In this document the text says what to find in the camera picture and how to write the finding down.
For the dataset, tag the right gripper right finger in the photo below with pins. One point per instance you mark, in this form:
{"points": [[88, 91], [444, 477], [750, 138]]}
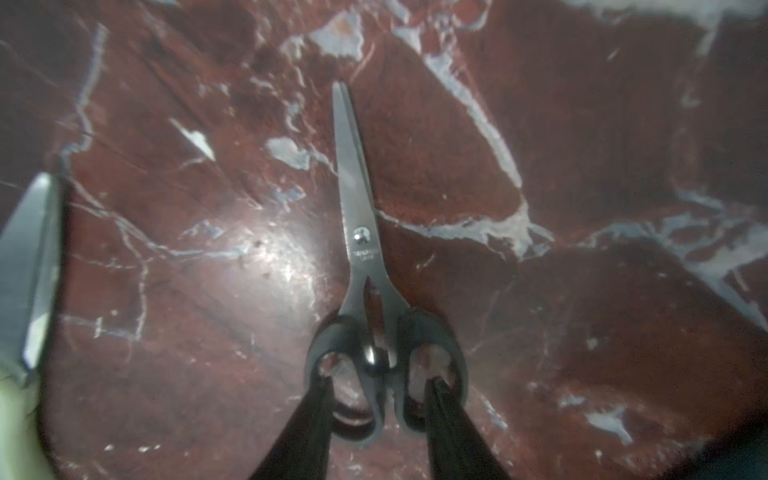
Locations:
{"points": [[455, 447]]}

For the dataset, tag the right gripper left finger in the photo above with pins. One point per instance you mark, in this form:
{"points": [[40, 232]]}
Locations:
{"points": [[302, 449]]}

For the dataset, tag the black handled scissors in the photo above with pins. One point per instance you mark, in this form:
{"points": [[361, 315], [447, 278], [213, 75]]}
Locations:
{"points": [[375, 327]]}

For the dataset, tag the cream handled kitchen scissors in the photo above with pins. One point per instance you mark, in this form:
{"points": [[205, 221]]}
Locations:
{"points": [[31, 244]]}

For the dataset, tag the teal plastic storage box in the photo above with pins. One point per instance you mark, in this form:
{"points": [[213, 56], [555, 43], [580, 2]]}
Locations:
{"points": [[742, 454]]}

